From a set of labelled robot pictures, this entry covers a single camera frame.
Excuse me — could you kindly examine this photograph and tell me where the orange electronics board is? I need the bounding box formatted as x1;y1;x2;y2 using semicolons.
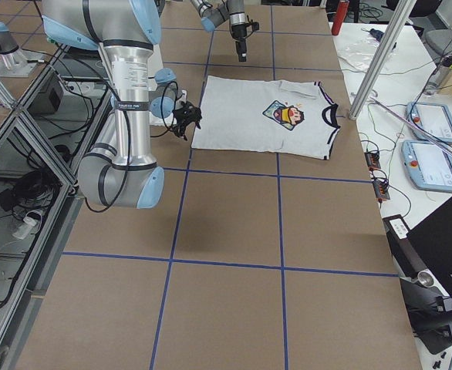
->
364;152;381;171

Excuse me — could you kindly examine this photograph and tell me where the red cylinder bottle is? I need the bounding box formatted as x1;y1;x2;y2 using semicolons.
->
331;0;349;35

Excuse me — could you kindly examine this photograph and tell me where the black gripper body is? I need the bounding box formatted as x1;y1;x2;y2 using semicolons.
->
230;23;248;49
173;102;202;138

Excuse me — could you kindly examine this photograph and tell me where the lower blue teach pendant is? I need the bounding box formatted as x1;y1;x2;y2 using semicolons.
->
401;140;452;193

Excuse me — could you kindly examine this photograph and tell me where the green handled reacher grabber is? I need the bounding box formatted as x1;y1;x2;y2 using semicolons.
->
369;97;452;156

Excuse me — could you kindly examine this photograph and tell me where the blue teach pendant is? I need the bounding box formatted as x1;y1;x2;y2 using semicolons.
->
406;102;452;144
401;140;452;193

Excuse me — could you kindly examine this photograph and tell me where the aluminium frame post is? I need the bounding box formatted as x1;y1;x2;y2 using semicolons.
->
349;0;417;120

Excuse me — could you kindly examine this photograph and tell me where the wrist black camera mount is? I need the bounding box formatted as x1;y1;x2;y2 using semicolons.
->
247;21;260;32

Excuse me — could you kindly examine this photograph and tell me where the black laptop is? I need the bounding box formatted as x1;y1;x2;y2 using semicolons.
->
407;197;452;295

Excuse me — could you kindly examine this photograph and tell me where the clear plastic sheet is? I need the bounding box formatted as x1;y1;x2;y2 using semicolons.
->
336;39;379;72

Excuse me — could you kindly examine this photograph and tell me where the upper blue teach pendant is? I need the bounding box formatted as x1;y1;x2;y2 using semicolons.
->
406;102;452;144

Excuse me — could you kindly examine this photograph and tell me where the grey cartoon print t-shirt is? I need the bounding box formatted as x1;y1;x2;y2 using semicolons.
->
192;76;340;160

